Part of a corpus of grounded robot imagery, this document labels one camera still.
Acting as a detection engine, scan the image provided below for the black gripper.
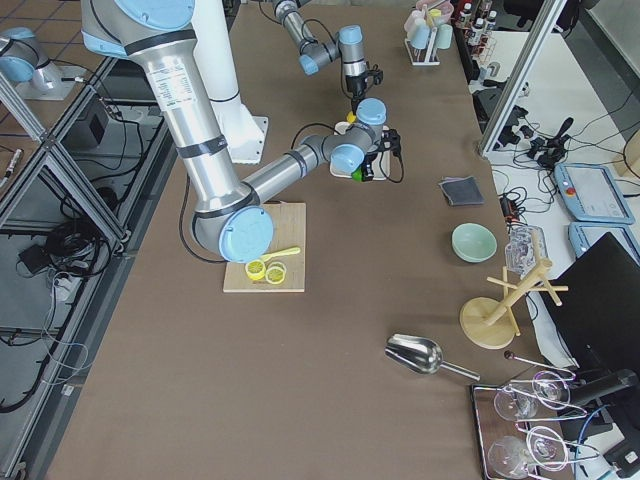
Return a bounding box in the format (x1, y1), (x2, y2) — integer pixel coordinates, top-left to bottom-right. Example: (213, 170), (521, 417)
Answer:
(345, 73), (367, 114)
(361, 150), (380, 182)

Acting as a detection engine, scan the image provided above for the green lime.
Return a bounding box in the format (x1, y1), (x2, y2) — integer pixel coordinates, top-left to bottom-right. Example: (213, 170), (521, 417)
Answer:
(351, 168), (367, 182)

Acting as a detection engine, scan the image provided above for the cream rabbit tray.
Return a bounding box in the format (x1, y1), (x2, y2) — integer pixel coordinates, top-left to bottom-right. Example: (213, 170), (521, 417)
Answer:
(329, 152), (391, 181)

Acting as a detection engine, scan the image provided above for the bamboo cutting board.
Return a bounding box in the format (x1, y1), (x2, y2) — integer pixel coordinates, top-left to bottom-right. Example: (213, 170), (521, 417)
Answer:
(223, 202), (306, 293)

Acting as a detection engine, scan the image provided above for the grey folded cloth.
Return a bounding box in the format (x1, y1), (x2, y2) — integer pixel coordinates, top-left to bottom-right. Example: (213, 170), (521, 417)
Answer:
(439, 176), (485, 206)

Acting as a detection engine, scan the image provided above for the light blue plastic cup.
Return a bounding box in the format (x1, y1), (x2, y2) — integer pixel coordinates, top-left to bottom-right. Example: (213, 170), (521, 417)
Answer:
(408, 22), (431, 50)

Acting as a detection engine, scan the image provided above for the yellow plastic knife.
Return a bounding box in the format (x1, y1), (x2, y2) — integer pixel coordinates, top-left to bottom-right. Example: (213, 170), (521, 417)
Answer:
(259, 246), (301, 262)

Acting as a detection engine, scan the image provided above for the pale pink plastic cup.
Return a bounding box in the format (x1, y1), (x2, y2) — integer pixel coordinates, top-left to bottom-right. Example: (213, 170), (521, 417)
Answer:
(404, 10), (424, 32)

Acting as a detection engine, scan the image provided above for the mint green plastic cup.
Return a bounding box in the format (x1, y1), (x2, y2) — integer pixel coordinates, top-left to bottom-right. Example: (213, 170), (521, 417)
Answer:
(434, 24), (453, 50)

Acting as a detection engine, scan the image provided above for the mint green bowl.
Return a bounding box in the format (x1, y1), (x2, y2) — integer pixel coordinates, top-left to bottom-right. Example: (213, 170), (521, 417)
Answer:
(451, 223), (498, 263)

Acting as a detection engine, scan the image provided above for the lemon slice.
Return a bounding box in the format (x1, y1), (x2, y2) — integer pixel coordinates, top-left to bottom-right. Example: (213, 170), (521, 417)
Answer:
(244, 259), (266, 281)
(264, 261), (287, 285)

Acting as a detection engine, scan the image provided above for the clear glass mug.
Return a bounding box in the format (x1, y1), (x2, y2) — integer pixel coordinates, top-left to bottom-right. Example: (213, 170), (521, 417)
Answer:
(505, 226), (547, 277)

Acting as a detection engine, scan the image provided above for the wooden mug tree stand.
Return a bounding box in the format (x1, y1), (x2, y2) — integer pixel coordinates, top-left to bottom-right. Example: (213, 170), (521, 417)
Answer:
(459, 246), (569, 349)

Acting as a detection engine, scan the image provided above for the silver metal scoop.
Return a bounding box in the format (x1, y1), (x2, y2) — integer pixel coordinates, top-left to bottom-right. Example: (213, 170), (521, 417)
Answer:
(385, 333), (480, 382)

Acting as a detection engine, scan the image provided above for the blue teach pendant tablet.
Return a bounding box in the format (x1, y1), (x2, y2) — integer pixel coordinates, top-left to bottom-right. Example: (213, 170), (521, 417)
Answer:
(553, 163), (635, 225)

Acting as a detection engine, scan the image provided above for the wine glass on rack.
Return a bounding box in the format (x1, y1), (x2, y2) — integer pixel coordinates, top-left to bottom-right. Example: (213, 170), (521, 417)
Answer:
(494, 390), (538, 422)

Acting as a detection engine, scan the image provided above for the black monitor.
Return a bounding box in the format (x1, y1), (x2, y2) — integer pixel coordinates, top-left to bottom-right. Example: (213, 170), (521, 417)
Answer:
(545, 233), (639, 372)

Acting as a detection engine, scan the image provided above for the white wire cup rack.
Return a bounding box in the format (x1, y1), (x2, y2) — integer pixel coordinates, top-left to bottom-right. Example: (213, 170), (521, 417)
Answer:
(404, 10), (438, 66)

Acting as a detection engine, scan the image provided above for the aluminium frame post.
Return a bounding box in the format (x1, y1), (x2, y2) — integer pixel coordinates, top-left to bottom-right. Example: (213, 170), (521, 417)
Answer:
(478, 0), (566, 158)

